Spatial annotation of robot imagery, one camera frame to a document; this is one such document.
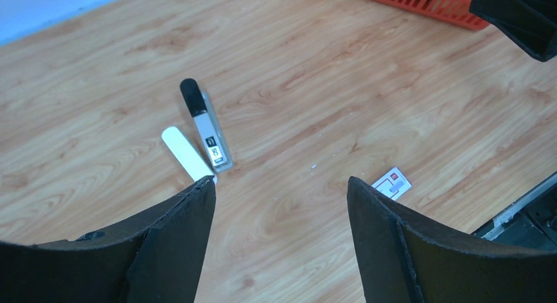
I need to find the grey stapler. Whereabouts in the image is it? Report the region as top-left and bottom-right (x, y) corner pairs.
(179, 78), (233, 173)

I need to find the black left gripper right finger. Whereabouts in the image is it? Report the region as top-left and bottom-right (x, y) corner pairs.
(347, 177), (556, 302)

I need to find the white stapler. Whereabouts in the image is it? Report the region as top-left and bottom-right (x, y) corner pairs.
(162, 126), (218, 184)

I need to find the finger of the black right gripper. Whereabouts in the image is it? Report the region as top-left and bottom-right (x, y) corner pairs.
(469, 0), (556, 62)

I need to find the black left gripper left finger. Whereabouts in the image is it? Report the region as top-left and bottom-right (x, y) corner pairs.
(1, 176), (216, 302)

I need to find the red white staple box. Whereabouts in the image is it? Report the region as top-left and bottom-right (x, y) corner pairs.
(372, 167), (412, 200)

